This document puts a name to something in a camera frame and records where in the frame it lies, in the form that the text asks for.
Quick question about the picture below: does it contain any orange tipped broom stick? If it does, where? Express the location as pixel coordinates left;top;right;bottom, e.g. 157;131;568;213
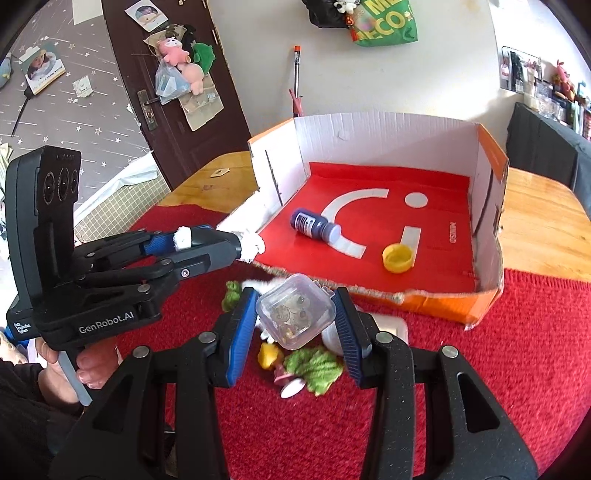
289;45;304;118

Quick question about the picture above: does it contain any green knitted scrunchie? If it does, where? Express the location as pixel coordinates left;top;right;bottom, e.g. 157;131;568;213
221;281;242;313
283;346;344;396

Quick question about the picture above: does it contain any black white sock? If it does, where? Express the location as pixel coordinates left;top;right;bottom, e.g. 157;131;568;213
172;225;266;263

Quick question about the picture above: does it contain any dark brown door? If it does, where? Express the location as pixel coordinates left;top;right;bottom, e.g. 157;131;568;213
102;1;250;188

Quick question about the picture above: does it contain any green tote bag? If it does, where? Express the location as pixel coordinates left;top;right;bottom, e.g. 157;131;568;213
349;0;418;47

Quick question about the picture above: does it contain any pink mushroom hair clip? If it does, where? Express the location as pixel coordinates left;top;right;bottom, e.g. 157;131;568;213
273;364;305;399

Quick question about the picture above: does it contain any orange white cardboard box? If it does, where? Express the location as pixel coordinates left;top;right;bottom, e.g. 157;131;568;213
221;112;509;326

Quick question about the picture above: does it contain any beige hanging pouch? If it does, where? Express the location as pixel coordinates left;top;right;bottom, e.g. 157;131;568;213
179;74;223;131

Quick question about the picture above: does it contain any black hanging bag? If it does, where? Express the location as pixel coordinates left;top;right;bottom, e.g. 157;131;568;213
303;0;346;29

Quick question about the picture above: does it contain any yellow bottle cap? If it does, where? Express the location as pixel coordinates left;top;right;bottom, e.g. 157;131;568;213
382;243;414;274

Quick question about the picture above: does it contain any panda plush keychain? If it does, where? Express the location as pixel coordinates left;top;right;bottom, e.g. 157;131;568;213
332;0;360;15

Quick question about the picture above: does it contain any purple paint bottle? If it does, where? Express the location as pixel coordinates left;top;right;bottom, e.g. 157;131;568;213
290;208;342;244

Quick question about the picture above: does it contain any pink plush toy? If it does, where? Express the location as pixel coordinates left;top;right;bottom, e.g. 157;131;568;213
157;37;205;95

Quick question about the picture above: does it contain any small tag on table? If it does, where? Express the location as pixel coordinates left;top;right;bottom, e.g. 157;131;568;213
211;168;229;178

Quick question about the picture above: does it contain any white fluffy star scrunchie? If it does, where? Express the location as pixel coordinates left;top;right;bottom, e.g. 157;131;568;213
240;277;286;296

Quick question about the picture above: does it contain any green plush toy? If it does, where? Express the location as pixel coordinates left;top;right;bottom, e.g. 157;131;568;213
191;42;216;75

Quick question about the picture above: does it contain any white round jar lid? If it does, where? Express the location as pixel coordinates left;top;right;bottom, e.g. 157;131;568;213
322;322;344;356

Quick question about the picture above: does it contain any person's left hand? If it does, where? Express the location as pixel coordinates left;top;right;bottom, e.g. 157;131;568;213
35;338;121;411

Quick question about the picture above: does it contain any brass door handle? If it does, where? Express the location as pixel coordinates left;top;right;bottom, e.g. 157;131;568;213
137;89;160;131

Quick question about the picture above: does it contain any grey square compact case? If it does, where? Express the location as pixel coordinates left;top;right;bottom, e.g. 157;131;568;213
368;313;409;343

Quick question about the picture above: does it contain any red knitted cloth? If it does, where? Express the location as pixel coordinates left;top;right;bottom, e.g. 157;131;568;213
115;204;591;480

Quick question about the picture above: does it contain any clear plastic bag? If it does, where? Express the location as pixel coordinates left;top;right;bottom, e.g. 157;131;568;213
154;60;190;105

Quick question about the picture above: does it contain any clear small plastic case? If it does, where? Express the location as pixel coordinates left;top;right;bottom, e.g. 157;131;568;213
256;274;337;351

